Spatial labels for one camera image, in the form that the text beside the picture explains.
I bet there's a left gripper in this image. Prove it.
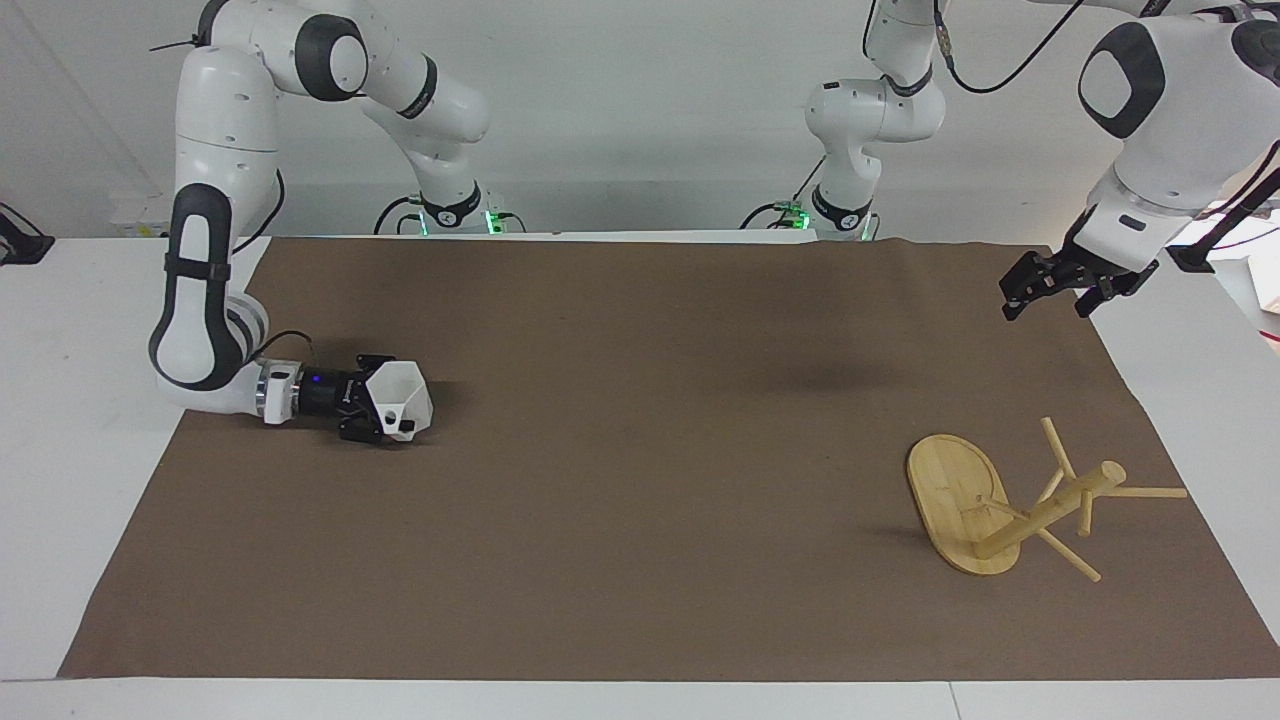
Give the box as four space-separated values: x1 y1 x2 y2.
999 238 1160 323

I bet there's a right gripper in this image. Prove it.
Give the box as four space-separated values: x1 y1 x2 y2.
298 352 417 447

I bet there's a white faceted cup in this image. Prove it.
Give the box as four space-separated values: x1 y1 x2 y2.
364 360 435 443

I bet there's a wooden cup rack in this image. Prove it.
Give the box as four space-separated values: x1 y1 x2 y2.
906 416 1189 584

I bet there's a black stand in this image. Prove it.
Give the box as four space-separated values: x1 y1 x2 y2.
0 203 57 267
1165 140 1280 274

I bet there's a black cable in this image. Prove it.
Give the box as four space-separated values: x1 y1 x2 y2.
254 330 315 365
374 194 423 237
932 0 1087 96
739 158 827 231

